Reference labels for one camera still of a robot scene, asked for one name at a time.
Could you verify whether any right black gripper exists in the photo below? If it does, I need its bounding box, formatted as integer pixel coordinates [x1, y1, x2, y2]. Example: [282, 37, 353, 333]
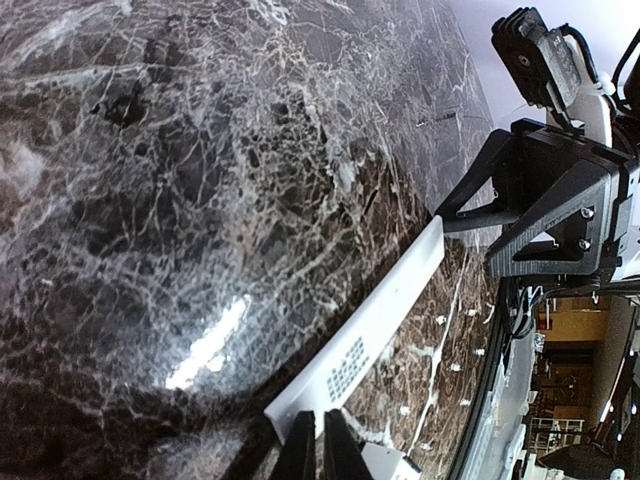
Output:
[436, 120, 639, 277]

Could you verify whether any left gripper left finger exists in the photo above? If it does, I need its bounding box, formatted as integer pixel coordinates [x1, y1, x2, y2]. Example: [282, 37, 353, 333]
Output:
[272, 411, 316, 480]

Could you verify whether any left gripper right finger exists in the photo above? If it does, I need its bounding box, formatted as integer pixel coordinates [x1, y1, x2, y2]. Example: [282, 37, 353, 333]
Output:
[324, 409, 373, 480]

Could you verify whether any white remote battery cover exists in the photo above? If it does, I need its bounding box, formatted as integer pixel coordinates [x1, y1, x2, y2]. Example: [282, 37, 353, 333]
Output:
[264, 215, 445, 443]

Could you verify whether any white remote control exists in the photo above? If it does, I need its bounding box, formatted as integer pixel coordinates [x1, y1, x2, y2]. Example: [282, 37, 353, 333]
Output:
[361, 442, 421, 480]

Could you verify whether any black front rail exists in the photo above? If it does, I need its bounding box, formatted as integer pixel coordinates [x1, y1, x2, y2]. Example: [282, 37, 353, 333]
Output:
[447, 278, 518, 480]

